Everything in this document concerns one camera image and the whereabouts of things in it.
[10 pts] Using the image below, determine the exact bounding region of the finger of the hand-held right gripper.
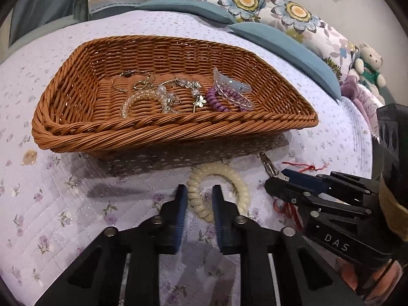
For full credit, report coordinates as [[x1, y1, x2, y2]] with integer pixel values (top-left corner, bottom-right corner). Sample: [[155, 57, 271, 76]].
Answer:
[[264, 169, 381, 205], [272, 194, 376, 231]]

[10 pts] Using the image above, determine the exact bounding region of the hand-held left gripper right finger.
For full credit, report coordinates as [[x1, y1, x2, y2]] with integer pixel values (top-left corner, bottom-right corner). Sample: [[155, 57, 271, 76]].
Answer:
[[212, 184, 366, 306]]

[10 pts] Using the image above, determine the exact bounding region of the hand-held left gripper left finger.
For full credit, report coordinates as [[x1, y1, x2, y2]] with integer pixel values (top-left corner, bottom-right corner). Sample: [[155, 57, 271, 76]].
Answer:
[[34, 184, 189, 306]]

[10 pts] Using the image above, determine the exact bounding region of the red string bracelet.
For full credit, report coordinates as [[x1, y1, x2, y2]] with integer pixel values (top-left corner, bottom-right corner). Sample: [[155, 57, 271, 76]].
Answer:
[[273, 161, 329, 231]]

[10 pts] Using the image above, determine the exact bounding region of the cream spiral hair tie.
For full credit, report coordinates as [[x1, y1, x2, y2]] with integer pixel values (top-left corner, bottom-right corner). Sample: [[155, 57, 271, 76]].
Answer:
[[187, 162, 250, 224]]

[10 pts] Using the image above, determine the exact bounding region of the silver metal clip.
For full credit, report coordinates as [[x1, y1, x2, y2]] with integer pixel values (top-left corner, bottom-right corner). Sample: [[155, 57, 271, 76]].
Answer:
[[258, 152, 278, 178]]

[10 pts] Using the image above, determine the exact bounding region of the brown wicker basket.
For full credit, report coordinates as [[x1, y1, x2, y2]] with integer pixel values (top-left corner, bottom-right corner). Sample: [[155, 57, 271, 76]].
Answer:
[[31, 35, 320, 160]]

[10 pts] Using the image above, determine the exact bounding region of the crystal bead bracelet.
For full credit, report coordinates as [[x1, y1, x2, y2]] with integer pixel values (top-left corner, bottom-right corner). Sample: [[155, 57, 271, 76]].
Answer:
[[216, 86, 254, 111]]

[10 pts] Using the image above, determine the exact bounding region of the purple spiral hair tie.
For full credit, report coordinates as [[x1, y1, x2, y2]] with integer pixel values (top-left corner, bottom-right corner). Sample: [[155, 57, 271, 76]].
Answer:
[[206, 87, 247, 113]]

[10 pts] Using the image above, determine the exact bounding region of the clear plastic hair clip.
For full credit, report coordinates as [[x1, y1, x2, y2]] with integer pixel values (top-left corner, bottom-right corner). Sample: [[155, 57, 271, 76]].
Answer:
[[212, 67, 253, 95]]

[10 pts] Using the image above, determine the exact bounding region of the frosted bead bracelet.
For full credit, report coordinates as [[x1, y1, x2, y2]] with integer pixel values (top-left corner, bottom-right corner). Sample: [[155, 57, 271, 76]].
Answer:
[[120, 90, 160, 120]]

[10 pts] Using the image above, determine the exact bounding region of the silver charm bracelet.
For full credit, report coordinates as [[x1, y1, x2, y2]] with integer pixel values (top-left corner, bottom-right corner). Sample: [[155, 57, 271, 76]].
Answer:
[[156, 76, 208, 114]]

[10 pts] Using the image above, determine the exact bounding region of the thin bangle with dark bead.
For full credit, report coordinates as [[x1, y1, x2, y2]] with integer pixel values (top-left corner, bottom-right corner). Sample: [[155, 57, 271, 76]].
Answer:
[[111, 70, 156, 92]]

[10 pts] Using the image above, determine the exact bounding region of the person's right hand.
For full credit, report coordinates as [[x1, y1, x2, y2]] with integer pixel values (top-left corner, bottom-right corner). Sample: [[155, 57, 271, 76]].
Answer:
[[339, 258, 404, 299]]

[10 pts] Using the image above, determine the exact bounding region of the tan cloth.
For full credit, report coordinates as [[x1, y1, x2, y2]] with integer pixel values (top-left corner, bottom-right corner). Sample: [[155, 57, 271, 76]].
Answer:
[[379, 173, 408, 240]]

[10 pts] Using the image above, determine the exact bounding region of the purple cloth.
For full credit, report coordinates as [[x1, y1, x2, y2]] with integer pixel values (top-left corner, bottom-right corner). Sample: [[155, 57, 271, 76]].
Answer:
[[340, 74, 371, 125]]

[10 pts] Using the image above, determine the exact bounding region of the lilac floral bed blanket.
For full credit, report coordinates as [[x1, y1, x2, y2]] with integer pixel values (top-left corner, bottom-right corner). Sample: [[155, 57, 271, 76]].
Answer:
[[0, 9, 374, 306]]

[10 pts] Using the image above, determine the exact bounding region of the white teddy bear green shirt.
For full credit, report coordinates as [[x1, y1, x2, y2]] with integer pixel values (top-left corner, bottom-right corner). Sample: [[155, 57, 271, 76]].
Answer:
[[351, 42, 387, 95]]

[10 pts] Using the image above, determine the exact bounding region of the large floral pillow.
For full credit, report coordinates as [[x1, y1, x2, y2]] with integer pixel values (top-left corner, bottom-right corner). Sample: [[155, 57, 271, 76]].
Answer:
[[261, 0, 360, 81]]

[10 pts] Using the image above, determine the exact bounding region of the small teal pillow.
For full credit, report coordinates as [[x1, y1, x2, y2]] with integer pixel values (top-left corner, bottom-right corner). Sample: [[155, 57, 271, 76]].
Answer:
[[136, 0, 237, 25]]

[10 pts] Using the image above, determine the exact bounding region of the teal striped cushion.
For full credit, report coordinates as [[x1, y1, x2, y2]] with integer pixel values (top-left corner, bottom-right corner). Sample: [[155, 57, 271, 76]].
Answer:
[[73, 0, 170, 22]]

